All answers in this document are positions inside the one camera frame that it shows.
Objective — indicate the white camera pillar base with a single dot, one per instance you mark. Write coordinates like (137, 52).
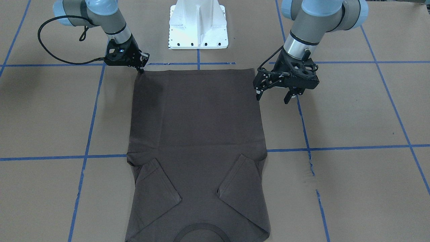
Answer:
(198, 24)

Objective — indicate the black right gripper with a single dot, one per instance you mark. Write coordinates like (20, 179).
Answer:
(133, 46)

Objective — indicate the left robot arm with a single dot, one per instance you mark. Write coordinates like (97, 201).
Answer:
(314, 18)

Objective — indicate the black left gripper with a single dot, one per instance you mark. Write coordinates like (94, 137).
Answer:
(276, 71)

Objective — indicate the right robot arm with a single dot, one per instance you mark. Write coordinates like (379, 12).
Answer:
(93, 13)

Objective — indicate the dark brown t-shirt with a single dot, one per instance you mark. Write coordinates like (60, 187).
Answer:
(197, 152)

